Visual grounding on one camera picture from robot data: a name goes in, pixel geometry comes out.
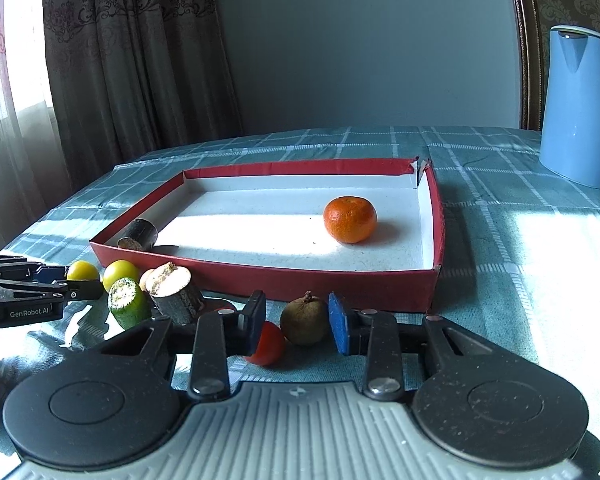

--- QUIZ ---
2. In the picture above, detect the brown patterned curtain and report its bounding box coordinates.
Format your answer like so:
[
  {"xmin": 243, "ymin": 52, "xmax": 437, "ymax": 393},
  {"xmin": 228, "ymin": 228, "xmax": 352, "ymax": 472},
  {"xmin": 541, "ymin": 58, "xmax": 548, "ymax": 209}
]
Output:
[{"xmin": 43, "ymin": 0, "xmax": 242, "ymax": 188}]

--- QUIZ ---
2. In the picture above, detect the sheer white curtain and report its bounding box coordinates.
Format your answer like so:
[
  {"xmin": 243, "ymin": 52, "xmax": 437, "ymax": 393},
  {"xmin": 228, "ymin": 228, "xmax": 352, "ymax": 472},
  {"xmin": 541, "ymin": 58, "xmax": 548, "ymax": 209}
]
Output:
[{"xmin": 0, "ymin": 0, "xmax": 71, "ymax": 249}]

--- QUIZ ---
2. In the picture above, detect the teal plaid tablecloth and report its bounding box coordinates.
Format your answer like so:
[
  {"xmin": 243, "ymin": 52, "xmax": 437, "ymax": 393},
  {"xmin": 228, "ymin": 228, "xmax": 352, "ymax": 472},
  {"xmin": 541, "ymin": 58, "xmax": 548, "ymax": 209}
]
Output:
[{"xmin": 7, "ymin": 126, "xmax": 600, "ymax": 470}]

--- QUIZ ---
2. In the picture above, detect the red shallow cardboard tray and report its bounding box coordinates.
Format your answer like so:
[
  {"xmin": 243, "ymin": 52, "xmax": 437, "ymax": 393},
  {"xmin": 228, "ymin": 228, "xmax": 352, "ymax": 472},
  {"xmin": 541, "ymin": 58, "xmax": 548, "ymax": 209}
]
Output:
[{"xmin": 91, "ymin": 158, "xmax": 445, "ymax": 313}]

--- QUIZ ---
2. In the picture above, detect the dark sugarcane piece pale top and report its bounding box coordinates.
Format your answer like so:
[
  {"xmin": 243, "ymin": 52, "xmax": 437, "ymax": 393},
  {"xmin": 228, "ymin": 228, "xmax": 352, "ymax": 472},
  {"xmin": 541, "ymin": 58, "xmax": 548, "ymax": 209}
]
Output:
[{"xmin": 140, "ymin": 261, "xmax": 204, "ymax": 325}]

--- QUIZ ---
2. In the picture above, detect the yellow green tomato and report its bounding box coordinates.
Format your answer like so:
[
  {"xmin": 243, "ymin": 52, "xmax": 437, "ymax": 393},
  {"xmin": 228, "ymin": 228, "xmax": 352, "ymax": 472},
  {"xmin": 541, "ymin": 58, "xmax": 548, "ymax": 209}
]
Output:
[
  {"xmin": 67, "ymin": 260, "xmax": 100, "ymax": 281},
  {"xmin": 102, "ymin": 260, "xmax": 140, "ymax": 292}
]

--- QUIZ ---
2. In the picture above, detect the blue electric kettle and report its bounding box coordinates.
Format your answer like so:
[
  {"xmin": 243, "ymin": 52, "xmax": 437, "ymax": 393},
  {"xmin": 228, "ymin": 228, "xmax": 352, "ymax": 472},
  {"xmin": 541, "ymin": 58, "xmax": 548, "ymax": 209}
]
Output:
[{"xmin": 540, "ymin": 25, "xmax": 600, "ymax": 188}]

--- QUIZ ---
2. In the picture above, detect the red cherry tomato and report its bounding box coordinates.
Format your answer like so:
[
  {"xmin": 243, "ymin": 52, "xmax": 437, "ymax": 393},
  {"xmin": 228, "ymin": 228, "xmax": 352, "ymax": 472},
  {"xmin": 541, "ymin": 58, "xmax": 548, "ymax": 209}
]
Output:
[{"xmin": 245, "ymin": 321, "xmax": 286, "ymax": 367}]

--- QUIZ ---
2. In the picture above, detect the green cucumber chunk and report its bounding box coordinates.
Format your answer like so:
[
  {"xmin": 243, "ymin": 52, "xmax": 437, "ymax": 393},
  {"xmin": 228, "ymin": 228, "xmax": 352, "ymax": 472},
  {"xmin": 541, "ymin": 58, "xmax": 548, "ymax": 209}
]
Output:
[{"xmin": 108, "ymin": 278, "xmax": 151, "ymax": 330}]

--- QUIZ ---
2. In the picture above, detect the brown longan fruit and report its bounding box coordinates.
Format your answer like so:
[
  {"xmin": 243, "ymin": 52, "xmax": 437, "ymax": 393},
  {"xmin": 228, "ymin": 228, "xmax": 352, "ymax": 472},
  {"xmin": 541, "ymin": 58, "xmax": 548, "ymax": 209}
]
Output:
[{"xmin": 279, "ymin": 292, "xmax": 329, "ymax": 346}]

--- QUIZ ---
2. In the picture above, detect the dark sugarcane piece in tray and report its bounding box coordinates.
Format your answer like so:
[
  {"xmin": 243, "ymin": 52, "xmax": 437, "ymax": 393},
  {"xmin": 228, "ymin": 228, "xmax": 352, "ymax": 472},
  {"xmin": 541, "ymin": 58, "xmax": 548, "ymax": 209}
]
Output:
[{"xmin": 117, "ymin": 218, "xmax": 158, "ymax": 252}]

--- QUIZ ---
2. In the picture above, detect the orange tangerine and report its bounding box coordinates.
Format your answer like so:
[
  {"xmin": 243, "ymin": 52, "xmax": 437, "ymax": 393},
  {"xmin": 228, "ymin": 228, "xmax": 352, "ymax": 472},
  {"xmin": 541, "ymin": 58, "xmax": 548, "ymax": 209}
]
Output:
[{"xmin": 323, "ymin": 196, "xmax": 377, "ymax": 244}]

